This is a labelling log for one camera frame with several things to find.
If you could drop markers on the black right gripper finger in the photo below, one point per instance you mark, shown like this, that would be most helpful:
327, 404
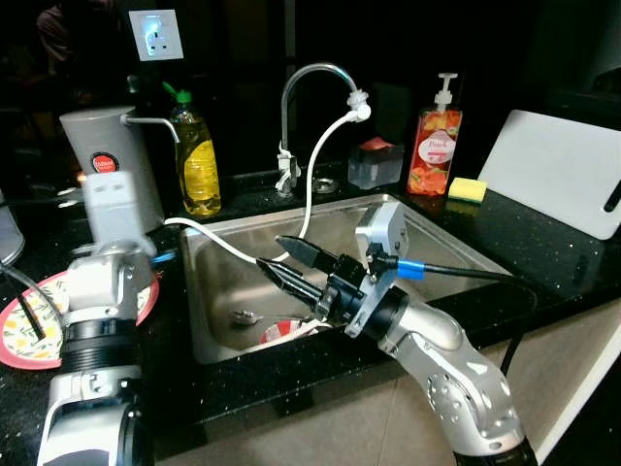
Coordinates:
293, 284
309, 254

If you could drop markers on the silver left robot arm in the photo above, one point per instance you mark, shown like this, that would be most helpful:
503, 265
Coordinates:
92, 417

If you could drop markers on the red rimmed plate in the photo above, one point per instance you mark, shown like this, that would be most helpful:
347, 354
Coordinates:
281, 332

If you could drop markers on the metal spoon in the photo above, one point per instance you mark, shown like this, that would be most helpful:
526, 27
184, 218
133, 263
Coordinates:
245, 317

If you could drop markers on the round metal counter cap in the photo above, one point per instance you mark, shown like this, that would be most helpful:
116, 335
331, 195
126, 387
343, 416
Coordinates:
325, 184

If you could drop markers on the stainless steel sink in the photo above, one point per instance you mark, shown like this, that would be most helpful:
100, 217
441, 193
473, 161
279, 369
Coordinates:
218, 291

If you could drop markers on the clear plastic container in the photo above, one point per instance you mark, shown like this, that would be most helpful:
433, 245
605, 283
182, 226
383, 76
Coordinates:
375, 167

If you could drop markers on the chrome curved faucet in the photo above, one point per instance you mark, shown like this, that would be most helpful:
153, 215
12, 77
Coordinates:
287, 116

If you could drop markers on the yellow dish soap bottle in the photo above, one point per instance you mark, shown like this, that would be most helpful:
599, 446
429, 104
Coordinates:
199, 165

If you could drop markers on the yellow sponge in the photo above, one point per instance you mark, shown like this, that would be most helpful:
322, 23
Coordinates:
467, 189

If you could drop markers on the orange pump soap bottle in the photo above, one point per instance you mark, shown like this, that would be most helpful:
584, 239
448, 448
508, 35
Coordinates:
434, 146

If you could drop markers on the white cutting board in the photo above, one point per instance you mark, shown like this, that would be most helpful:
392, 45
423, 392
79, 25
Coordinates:
553, 170

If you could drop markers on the grey rounded object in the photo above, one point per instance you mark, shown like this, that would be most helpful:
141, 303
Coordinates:
8, 233

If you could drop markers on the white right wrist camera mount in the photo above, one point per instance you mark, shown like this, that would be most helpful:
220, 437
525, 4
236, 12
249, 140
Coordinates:
386, 228

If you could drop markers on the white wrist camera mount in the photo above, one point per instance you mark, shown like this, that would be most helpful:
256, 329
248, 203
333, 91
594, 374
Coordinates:
116, 209
386, 228

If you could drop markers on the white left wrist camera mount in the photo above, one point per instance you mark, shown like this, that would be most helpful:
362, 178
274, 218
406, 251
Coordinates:
116, 209

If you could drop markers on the white wall socket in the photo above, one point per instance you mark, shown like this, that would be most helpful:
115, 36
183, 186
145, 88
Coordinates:
155, 35

